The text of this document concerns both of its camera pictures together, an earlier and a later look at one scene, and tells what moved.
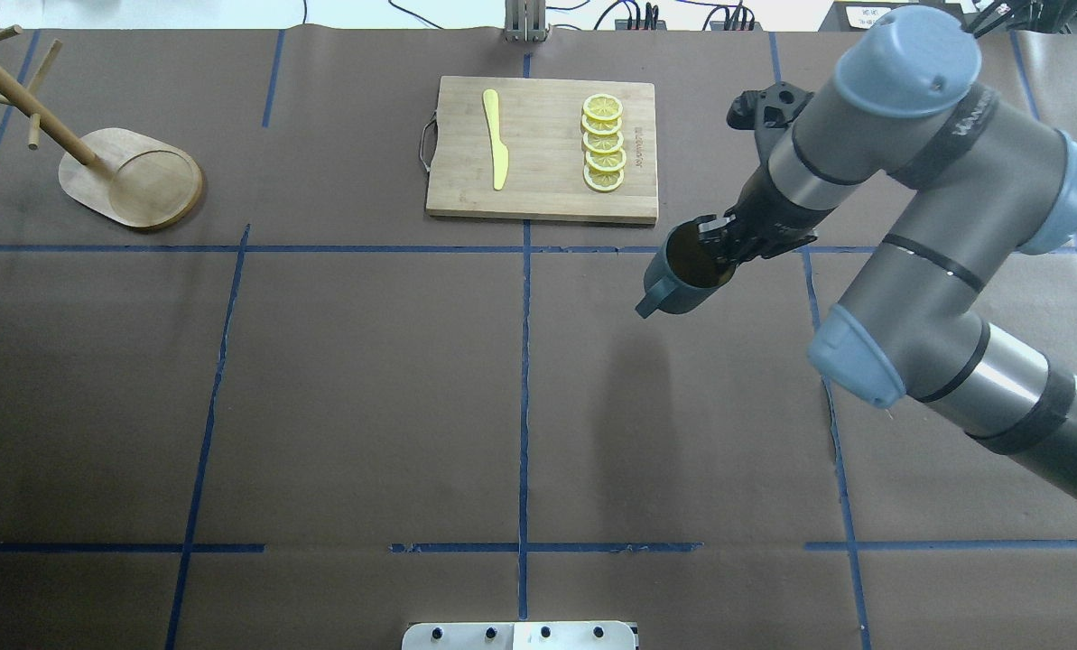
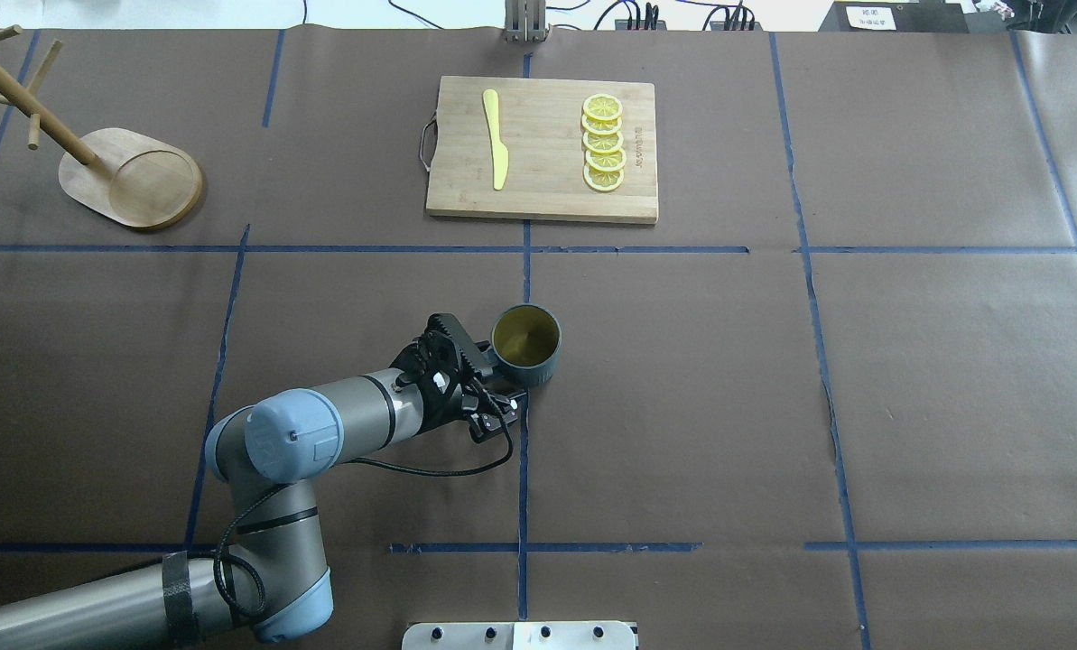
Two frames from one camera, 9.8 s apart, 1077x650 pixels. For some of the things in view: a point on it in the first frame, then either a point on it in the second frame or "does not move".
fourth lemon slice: [606, 161] does not move
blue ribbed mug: [688, 269] to [526, 339]
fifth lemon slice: [603, 181] does not move
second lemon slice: [602, 126] does not move
